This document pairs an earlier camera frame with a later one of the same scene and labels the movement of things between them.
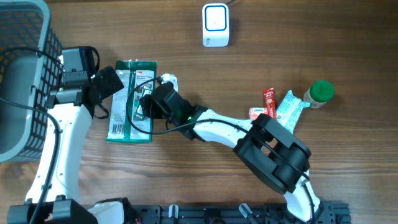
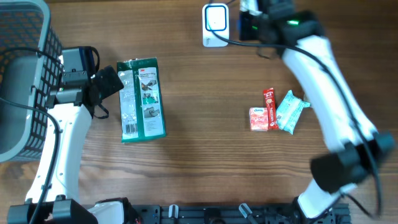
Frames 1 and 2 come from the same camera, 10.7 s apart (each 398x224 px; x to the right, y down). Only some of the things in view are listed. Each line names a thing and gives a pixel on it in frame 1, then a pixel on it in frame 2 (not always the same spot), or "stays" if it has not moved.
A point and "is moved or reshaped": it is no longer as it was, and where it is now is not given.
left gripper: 111,81 stays
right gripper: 152,107 -> 244,20
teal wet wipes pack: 289,110 stays
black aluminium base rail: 233,214 stays
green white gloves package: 126,124 is moved or reshaped
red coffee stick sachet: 270,98 stays
